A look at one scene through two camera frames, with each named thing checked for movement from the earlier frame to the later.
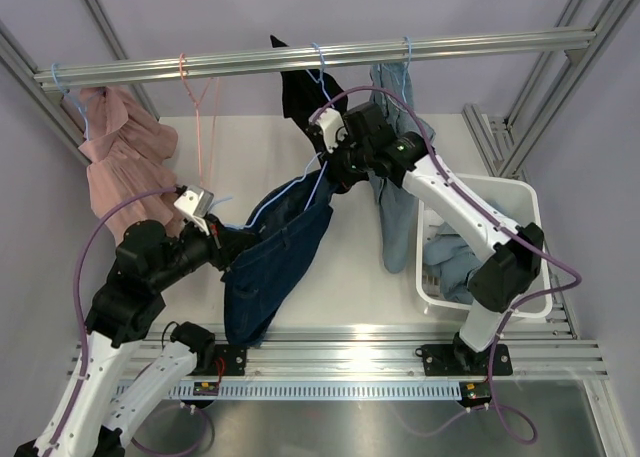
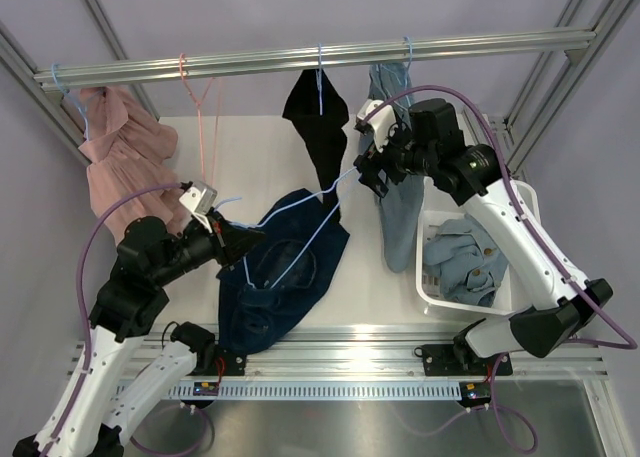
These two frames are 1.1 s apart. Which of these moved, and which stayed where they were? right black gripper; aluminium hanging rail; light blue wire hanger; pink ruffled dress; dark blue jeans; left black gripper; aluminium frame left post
Moved: right black gripper; dark blue jeans; light blue wire hanger
Stayed: left black gripper; aluminium hanging rail; aluminium frame left post; pink ruffled dress
